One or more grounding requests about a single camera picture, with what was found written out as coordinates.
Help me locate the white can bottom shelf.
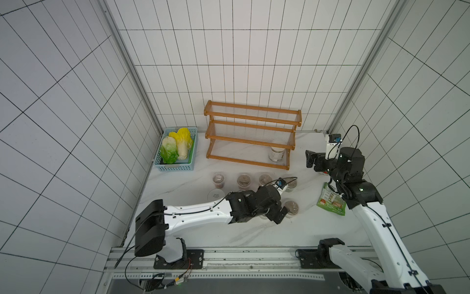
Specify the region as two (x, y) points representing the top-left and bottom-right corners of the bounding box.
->
(269, 147), (285, 162)

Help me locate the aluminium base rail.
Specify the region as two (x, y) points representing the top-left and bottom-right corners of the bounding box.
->
(106, 245), (399, 282)

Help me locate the green napa cabbage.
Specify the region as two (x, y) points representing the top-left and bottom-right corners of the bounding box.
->
(160, 136), (178, 164)

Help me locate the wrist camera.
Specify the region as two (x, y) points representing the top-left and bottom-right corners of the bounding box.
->
(325, 134), (342, 160)
(272, 178), (288, 195)

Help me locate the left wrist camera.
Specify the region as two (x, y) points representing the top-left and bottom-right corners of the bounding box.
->
(272, 178), (288, 195)

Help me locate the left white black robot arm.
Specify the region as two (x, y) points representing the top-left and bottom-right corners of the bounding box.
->
(133, 178), (288, 264)

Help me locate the green snack packet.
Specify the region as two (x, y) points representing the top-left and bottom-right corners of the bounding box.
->
(317, 183), (346, 216)

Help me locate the seed jar dark label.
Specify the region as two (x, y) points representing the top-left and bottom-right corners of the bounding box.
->
(212, 173), (225, 189)

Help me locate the small jar pink label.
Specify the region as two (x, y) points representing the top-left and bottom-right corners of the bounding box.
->
(283, 200), (299, 218)

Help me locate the large white-lid can shelf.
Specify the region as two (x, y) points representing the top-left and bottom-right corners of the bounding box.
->
(207, 189), (226, 202)

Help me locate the seed jar red label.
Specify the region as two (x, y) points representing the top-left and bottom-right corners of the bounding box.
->
(237, 173), (252, 191)
(258, 173), (273, 186)

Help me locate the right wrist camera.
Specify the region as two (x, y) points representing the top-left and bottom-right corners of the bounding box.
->
(325, 134), (342, 160)

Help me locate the blue plastic basket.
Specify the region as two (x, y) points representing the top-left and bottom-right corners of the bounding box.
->
(154, 127), (198, 172)

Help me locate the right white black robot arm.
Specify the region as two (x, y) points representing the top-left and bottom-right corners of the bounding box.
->
(305, 147), (445, 294)

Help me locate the wooden three-tier shelf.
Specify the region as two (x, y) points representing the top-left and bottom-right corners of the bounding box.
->
(204, 100), (302, 170)

